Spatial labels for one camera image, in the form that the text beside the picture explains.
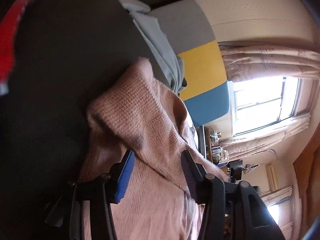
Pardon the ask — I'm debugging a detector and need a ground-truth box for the brown wooden door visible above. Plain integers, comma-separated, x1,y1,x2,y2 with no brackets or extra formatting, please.
292,130,320,233

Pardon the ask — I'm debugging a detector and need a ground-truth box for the grey yellow blue sofa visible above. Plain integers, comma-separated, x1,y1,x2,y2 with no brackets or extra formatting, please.
150,0,230,128

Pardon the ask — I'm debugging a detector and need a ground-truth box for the black monitor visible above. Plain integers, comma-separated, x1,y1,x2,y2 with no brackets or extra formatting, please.
226,160,244,180

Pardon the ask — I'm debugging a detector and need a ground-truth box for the grey garment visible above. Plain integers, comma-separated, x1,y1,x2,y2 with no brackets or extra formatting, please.
116,0,185,95

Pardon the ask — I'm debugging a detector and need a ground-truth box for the bright window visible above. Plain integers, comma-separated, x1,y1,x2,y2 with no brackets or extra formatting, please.
232,76,300,137
267,202,295,225

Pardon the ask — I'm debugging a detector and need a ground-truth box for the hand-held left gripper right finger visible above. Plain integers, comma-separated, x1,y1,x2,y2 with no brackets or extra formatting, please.
180,150,285,240

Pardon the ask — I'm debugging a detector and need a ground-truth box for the wall air conditioner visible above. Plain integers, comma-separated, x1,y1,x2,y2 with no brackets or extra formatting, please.
265,162,279,192

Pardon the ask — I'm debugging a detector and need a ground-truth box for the wooden desk with clutter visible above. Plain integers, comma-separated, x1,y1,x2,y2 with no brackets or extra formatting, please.
207,129,229,164

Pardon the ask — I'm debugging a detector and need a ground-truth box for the pink knitted sweater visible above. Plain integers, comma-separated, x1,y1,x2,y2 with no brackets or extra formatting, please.
75,57,229,240

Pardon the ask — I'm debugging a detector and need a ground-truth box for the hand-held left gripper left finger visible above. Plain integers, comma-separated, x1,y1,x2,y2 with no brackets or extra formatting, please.
45,149,137,240

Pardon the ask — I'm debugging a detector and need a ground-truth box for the beige patterned curtain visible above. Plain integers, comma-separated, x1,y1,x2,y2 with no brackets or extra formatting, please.
220,112,312,160
219,45,320,83
260,185,294,205

